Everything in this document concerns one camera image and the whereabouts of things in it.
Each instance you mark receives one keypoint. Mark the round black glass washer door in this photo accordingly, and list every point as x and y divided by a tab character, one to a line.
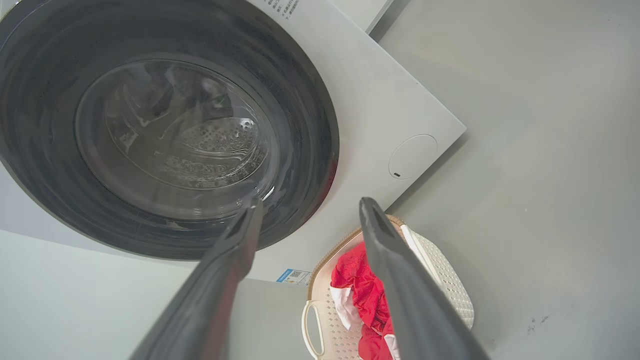
50	175

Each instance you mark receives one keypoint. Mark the round white filter cover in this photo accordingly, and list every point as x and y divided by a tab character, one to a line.
412	156

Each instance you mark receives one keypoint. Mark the blue white energy label sticker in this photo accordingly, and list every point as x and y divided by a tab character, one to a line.
294	276

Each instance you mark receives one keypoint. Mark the white front-load washing machine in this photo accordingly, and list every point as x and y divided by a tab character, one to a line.
375	100

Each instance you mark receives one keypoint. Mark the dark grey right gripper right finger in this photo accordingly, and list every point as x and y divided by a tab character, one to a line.
410	300

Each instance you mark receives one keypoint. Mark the red garment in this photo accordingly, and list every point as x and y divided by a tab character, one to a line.
365	295

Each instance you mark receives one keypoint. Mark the white garment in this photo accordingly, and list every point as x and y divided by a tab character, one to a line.
346	307

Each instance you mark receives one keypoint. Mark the cream perforated plastic laundry basket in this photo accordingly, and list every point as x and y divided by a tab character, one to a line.
450	280

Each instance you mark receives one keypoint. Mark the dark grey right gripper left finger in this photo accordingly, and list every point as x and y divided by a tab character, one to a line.
220	290

